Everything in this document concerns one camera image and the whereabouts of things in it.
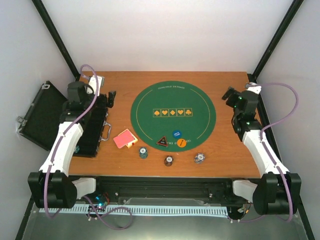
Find blue 10 chip stack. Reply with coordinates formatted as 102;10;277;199
194;153;205;164

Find black triangular all-in marker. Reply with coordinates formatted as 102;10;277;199
156;136;169;147

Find black frame post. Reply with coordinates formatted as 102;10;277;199
251;0;304;82
31;0;81;81

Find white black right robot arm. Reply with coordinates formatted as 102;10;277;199
222;83;302;218

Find black left frame post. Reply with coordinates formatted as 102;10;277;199
31;0;81;81

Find round green poker mat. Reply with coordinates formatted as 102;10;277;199
130;80;217;152

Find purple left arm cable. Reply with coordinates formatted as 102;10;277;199
43;64;98;220

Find chips inside case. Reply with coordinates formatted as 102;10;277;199
74;145;80;153

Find blue small blind button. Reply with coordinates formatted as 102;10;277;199
172;130;182;139

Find yellow card box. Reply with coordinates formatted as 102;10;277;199
125;128;138;149

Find black right frame post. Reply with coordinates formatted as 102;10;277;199
251;0;304;82

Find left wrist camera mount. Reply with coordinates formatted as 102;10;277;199
86;75;105;96

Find teal 50 chip stack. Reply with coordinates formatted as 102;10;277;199
139;147;148;159

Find black poker chip case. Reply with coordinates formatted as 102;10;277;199
18;81;111;158

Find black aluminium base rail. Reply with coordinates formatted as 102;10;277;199
67;174;263;207

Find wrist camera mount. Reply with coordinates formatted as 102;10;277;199
245;82;262;95
86;75;105;96

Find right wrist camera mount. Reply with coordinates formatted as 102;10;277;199
245;82;262;95

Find orange big blind button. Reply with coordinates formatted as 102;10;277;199
176;138;187;148

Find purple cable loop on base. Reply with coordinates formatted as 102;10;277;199
83;196;134;230

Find brown 100 chip stack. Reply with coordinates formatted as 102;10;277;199
164;155;174;167

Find light blue cable duct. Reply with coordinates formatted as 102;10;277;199
46;204;229;217

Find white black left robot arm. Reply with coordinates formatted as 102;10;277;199
27;76;116;209

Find red playing card deck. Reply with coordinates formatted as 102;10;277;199
113;129;134;149

